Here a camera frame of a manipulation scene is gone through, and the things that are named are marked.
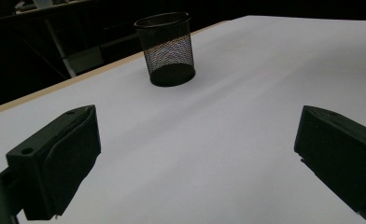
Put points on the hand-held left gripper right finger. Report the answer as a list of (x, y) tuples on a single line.
[(343, 155)]

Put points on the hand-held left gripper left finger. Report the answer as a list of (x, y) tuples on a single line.
[(63, 161)]

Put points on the black mesh pen holder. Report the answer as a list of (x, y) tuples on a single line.
[(168, 49)]

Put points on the white-legged desk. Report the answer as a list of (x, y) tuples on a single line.
[(66, 62)]

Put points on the white table mat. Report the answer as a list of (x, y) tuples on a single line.
[(218, 130)]

